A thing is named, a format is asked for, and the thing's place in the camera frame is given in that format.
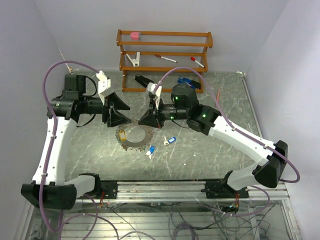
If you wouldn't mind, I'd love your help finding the yellow tag key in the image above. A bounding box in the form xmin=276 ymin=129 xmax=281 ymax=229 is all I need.
xmin=118 ymin=130 xmax=126 ymax=142

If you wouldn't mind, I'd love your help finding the metal disc keyring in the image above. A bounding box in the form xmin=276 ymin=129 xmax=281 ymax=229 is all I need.
xmin=115 ymin=120 xmax=154 ymax=152

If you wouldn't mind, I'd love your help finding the black stapler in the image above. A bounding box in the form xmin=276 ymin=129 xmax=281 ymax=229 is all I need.
xmin=134 ymin=74 xmax=154 ymax=88

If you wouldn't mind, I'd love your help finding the blue tag key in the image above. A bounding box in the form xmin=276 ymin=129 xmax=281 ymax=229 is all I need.
xmin=145 ymin=145 xmax=156 ymax=159
xmin=163 ymin=136 xmax=177 ymax=146

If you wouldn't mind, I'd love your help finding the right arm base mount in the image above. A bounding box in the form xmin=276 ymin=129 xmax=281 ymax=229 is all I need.
xmin=200 ymin=179 xmax=249 ymax=199

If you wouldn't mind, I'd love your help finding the orange pencil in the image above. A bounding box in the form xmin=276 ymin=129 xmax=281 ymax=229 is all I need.
xmin=216 ymin=88 xmax=221 ymax=103

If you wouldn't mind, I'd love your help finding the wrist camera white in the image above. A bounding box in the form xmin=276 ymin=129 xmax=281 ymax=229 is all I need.
xmin=146 ymin=82 xmax=162 ymax=110
xmin=96 ymin=70 xmax=114 ymax=105

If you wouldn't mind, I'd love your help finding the red-capped marker pen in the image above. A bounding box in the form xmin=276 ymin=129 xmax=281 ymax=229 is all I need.
xmin=154 ymin=54 xmax=178 ymax=63

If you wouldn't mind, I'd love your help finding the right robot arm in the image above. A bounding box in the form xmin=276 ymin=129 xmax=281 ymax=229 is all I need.
xmin=138 ymin=82 xmax=288 ymax=198

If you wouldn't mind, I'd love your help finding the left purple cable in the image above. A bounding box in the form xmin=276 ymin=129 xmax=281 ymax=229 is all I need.
xmin=38 ymin=60 xmax=101 ymax=233

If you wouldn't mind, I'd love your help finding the blue stapler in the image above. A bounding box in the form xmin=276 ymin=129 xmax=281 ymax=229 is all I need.
xmin=177 ymin=76 xmax=202 ymax=90

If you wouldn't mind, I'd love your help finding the pink eraser block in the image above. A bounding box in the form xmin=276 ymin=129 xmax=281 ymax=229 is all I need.
xmin=130 ymin=31 xmax=141 ymax=41

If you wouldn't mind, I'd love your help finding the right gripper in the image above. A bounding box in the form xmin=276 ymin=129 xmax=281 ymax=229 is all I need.
xmin=138 ymin=96 xmax=189 ymax=129

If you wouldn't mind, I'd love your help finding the purple cable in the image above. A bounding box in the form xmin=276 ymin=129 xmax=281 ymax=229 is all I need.
xmin=154 ymin=66 xmax=301 ymax=218
xmin=38 ymin=60 xmax=101 ymax=233

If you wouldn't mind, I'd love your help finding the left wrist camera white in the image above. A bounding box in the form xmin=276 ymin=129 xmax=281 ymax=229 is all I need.
xmin=96 ymin=70 xmax=114 ymax=105

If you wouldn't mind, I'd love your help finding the red-capped white marker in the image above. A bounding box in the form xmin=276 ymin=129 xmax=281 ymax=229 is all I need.
xmin=190 ymin=56 xmax=205 ymax=68

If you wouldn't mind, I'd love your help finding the white plastic clamp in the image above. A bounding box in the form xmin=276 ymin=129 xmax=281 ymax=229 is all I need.
xmin=125 ymin=51 xmax=141 ymax=68

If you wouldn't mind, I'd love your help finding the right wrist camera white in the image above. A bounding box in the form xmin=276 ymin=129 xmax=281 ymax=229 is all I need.
xmin=146 ymin=82 xmax=162 ymax=110

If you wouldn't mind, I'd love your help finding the wooden three-tier rack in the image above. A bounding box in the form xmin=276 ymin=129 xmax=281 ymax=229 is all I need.
xmin=116 ymin=29 xmax=214 ymax=92

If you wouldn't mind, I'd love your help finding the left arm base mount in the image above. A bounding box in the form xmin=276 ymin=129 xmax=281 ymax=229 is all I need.
xmin=96 ymin=180 xmax=118 ymax=200

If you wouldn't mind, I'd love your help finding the aluminium frame rail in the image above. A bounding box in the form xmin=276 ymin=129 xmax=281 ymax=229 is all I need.
xmin=61 ymin=175 xmax=289 ymax=202

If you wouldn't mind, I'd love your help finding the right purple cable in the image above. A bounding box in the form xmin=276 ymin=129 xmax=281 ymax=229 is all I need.
xmin=154 ymin=66 xmax=301 ymax=218

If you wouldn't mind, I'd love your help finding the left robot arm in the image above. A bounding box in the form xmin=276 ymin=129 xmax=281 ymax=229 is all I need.
xmin=21 ymin=71 xmax=131 ymax=210

